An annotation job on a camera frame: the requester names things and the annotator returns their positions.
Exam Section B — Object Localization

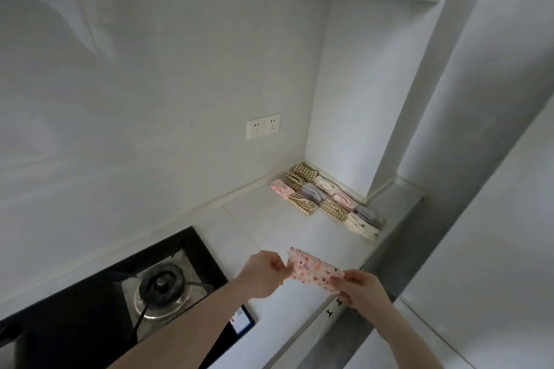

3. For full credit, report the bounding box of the silver gas burner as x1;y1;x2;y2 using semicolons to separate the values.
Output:
133;262;192;322

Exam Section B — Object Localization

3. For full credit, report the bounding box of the pile of folded patterned cloths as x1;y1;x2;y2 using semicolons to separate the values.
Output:
270;161;386;243

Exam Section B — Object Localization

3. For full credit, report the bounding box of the person's right forearm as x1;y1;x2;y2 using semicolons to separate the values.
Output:
358;298;452;369

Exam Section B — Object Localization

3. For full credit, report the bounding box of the person's right hand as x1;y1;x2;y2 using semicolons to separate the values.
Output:
330;269;393;310

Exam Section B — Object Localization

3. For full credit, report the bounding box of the person's left forearm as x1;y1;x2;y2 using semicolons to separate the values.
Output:
107;282;260;369

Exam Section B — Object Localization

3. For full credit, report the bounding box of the pink floral cloth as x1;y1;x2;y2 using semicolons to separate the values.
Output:
287;247;347;296

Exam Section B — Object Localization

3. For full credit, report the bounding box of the white double wall socket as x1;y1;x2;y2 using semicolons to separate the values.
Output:
246;113;281;140

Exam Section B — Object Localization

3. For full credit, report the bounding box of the black stove pan support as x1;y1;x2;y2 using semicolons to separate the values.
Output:
113;247;215;341

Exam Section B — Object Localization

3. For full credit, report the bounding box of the person's left hand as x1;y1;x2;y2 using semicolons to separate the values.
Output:
236;250;296;300

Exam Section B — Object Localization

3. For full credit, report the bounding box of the black glass gas stove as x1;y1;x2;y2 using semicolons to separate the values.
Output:
0;226;256;369

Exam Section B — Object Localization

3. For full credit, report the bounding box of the blue and white stove sticker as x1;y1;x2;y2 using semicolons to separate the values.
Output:
231;306;254;335

